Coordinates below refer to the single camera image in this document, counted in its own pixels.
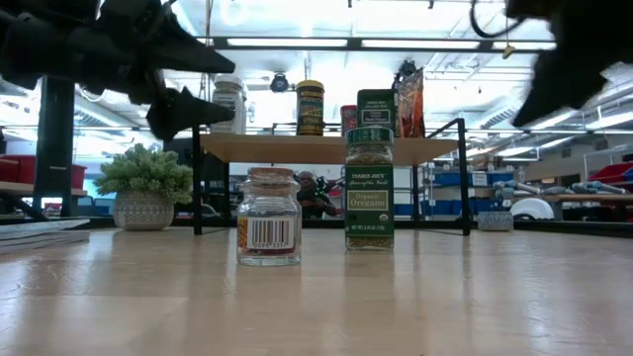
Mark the blue storage bin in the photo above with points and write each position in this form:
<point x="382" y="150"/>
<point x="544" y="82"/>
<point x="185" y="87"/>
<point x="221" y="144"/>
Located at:
<point x="455" y="179"/>

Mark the white round disc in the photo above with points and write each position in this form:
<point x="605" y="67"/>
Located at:
<point x="531" y="208"/>

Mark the person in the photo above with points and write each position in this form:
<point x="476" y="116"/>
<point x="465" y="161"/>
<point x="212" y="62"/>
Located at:
<point x="311" y="195"/>

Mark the green-lid oregano glass jar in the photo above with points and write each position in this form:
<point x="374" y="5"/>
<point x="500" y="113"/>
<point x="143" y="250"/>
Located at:
<point x="369" y="198"/>

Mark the orange taco seasoning pouch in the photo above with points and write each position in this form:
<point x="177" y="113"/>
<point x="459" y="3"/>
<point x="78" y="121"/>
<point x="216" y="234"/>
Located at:
<point x="410" y="104"/>

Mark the red storage bin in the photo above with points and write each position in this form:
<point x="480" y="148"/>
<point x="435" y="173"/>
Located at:
<point x="610" y="173"/>
<point x="79" y="177"/>
<point x="17" y="170"/>

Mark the small patterned ceramic pot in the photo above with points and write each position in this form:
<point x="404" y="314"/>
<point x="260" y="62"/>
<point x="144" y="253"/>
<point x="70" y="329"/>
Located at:
<point x="495" y="221"/>

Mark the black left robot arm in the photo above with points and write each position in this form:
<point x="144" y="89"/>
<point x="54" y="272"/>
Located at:
<point x="29" y="44"/>

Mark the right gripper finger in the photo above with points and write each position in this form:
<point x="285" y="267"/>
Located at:
<point x="564" y="84"/>

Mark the black hanging camera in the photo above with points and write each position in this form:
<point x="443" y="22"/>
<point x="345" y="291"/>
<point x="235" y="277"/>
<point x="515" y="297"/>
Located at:
<point x="279" y="82"/>

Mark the green plant in patterned pot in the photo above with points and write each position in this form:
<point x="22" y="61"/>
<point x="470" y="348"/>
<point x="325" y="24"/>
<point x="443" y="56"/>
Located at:
<point x="143" y="198"/>

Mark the black mounted device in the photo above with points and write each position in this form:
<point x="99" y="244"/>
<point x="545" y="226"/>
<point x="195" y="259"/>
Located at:
<point x="405" y="65"/>

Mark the wooden shelf with black frame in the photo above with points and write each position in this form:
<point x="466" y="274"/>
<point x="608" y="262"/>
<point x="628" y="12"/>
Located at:
<point x="297" y="151"/>

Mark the small cork-stoppered glass jar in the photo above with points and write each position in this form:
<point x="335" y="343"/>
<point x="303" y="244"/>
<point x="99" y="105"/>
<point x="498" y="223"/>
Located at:
<point x="269" y="232"/>

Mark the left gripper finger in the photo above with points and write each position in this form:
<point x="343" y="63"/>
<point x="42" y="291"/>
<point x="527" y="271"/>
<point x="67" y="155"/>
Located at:
<point x="183" y="114"/>
<point x="188" y="54"/>

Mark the yellow-lid onion spice bottle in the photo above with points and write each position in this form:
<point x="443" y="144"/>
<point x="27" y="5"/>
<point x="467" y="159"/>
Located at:
<point x="310" y="109"/>

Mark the green black pepper tin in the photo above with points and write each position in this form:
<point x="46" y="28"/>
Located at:
<point x="376" y="109"/>

